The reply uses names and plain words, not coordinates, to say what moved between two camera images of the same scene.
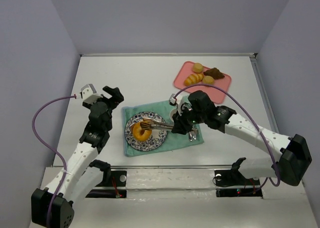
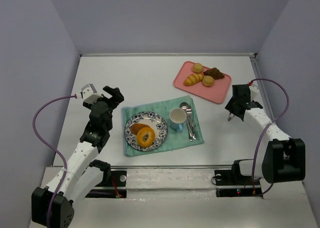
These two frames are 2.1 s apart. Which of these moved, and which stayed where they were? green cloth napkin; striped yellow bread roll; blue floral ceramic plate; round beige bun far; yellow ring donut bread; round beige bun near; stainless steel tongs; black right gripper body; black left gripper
Moved: stainless steel tongs; yellow ring donut bread; black right gripper body
Stayed: round beige bun near; green cloth napkin; black left gripper; blue floral ceramic plate; round beige bun far; striped yellow bread roll
